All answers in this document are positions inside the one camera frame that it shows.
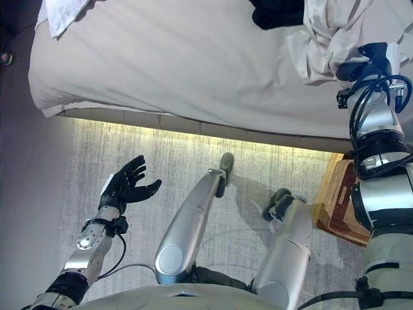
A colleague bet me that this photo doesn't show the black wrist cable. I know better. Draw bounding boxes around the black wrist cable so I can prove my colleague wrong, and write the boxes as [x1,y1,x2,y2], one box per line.
[349,73,413,162]
[96,232,128,280]

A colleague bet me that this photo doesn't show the grey robot torso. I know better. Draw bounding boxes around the grey robot torso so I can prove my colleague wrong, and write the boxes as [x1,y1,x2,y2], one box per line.
[70,282,291,310]

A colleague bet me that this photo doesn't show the grey striped area rug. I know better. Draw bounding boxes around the grey striped area rug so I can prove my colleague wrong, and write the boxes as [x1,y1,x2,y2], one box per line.
[57,118,372,310]

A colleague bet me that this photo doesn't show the beige upholstered bed base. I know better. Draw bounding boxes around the beige upholstered bed base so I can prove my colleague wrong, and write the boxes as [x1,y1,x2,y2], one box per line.
[54,107,355,150]

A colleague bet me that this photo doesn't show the black garment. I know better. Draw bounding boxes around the black garment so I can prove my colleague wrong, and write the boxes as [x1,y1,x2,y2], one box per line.
[250,0,307,32]

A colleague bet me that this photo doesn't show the brown wicker basket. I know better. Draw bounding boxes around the brown wicker basket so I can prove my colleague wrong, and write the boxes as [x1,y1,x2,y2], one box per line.
[311,153,372,249]

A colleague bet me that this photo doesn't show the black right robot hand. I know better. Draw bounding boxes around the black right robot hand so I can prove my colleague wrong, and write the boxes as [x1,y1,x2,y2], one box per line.
[335,41,403,82]

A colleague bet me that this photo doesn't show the silver left robot leg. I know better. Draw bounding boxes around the silver left robot leg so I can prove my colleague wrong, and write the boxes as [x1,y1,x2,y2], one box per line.
[154,152,236,285]

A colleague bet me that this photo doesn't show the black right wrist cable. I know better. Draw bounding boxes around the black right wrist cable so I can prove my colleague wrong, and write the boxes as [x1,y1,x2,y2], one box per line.
[349,73,413,162]

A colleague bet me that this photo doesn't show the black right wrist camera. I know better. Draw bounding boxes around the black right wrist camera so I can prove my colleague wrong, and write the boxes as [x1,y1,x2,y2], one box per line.
[336,87,352,110]

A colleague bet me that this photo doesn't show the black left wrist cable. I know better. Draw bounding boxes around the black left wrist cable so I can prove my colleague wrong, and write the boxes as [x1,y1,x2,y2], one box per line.
[96,232,128,280]

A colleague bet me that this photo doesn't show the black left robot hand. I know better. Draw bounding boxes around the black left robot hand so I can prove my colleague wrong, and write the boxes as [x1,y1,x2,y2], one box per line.
[98,154,163,212]

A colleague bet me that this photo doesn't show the white textured bed blanket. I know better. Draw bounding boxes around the white textured bed blanket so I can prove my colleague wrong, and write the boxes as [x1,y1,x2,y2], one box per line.
[44,0,88,40]

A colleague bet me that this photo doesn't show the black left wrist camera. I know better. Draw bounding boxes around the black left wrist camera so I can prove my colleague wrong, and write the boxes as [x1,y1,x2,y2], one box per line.
[111,216,129,234]

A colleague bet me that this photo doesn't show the beige garment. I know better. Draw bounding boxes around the beige garment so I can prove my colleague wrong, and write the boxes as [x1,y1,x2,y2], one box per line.
[286,0,413,87]

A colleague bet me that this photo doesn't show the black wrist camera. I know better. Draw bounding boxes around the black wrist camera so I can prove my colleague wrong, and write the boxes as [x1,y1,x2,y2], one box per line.
[336,87,352,110]
[111,216,129,234]

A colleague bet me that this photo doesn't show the taupe bed cover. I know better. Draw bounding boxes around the taupe bed cover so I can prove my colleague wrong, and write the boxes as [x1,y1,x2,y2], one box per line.
[28,0,413,140]

